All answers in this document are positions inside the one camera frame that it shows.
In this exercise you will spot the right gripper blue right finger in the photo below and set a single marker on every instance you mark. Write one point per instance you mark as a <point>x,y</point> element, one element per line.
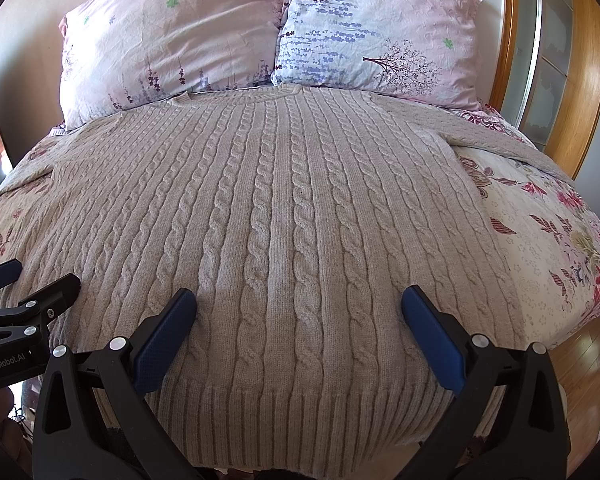
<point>529,438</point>

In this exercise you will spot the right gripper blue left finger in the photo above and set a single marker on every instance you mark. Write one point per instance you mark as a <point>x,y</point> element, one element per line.
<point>93,421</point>

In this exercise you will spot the beige cable-knit sweater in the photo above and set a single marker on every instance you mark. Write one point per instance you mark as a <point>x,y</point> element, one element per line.
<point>304,363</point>

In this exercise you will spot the floral bed sheet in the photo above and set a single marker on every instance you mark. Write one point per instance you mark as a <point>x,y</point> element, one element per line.
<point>545,239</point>

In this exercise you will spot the pink floral pillow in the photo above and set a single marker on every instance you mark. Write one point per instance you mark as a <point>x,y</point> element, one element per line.
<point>120,54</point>

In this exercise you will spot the wooden headboard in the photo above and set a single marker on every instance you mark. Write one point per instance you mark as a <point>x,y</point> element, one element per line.
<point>541,71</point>

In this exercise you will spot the blue lavender print pillow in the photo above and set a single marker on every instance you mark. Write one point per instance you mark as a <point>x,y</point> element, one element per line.
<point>420,50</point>

